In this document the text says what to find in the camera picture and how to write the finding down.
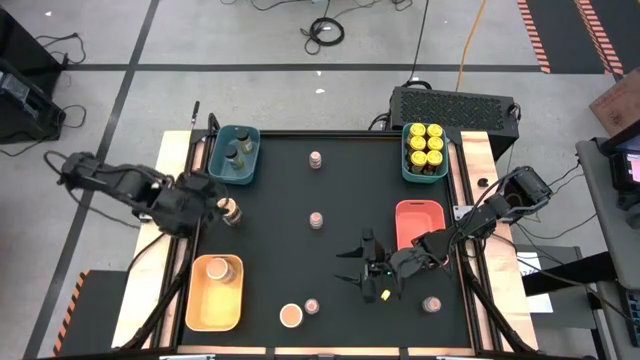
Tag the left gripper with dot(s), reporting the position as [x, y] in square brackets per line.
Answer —
[195, 197]

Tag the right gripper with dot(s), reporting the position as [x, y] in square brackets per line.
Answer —
[405, 262]

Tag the large tan-lid jar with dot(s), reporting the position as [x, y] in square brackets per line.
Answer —
[232, 212]
[220, 270]
[291, 315]

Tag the small glass spice jar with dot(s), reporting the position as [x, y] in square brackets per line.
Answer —
[316, 220]
[311, 306]
[431, 304]
[315, 159]

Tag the yellow-lid dark spice jar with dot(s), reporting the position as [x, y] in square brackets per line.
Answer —
[418, 130]
[434, 158]
[435, 131]
[418, 159]
[435, 144]
[417, 143]

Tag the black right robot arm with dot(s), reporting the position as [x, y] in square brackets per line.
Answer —
[487, 217]

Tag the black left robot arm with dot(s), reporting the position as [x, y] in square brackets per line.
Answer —
[125, 182]

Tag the blue plastic bin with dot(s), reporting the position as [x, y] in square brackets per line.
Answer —
[220, 170]

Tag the coral plastic bin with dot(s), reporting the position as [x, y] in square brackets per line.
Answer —
[417, 220]

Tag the black table mat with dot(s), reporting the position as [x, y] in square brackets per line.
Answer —
[360, 190]

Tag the thin black rod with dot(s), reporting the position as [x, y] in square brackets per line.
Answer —
[195, 115]

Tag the yellow-orange plastic bin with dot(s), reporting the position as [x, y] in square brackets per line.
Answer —
[215, 310]

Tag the teal plastic bin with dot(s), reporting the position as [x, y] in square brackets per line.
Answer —
[425, 179]

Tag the silver metal plate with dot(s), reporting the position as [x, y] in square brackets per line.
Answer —
[462, 212]

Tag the black round knob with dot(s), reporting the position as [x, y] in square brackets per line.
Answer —
[483, 182]

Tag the black floor mat striped edge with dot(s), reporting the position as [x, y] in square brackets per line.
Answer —
[565, 35]
[625, 20]
[100, 310]

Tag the white paper sheet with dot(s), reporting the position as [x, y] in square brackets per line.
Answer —
[540, 302]

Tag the black perforated computer case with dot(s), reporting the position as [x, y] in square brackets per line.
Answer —
[450, 107]

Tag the black desk leg bar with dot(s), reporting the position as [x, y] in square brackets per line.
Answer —
[575, 272]

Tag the black equipment cart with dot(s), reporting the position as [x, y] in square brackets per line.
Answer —
[25, 115]

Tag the grey desk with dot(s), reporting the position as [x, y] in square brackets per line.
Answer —
[600, 210]

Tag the black keyboard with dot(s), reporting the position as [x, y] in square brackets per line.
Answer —
[634, 315]

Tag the black monitor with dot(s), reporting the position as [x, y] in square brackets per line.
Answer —
[625, 167]

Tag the brown cardboard box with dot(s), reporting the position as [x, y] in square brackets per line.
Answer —
[620, 102]

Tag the black diagonal frame strut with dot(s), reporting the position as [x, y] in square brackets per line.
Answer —
[492, 312]
[160, 310]

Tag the black aluminium table frame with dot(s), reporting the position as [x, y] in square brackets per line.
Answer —
[360, 133]

